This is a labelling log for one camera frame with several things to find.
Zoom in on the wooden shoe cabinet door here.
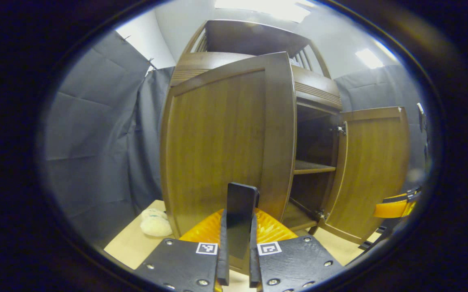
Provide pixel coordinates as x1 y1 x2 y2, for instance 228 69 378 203
319 106 410 245
160 52 298 276

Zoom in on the black backdrop cloth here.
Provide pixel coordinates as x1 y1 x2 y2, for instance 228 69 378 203
41 32 431 244

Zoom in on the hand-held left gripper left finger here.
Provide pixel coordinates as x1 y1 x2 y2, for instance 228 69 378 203
135 209 230 292

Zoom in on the wooden cabinet shelf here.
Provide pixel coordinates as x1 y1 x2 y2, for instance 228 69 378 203
293 160 336 176

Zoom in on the small ceiling light panel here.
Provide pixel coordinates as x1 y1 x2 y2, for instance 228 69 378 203
355 48 384 69

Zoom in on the large ceiling light panel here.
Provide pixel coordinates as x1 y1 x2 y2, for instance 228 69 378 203
214 0 313 23

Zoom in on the wooden cabinet drawer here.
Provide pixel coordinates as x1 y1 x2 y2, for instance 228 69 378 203
170 52 343 110

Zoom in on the white plush toy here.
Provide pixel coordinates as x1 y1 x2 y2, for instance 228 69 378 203
141 208 173 237

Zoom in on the black door handle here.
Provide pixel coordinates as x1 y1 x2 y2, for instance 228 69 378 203
225 182 260 260

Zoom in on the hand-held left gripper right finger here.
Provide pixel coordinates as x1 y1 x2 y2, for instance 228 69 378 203
249 208 344 292

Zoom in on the wooden double-door shoe cabinet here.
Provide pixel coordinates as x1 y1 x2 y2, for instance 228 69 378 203
160 19 410 276

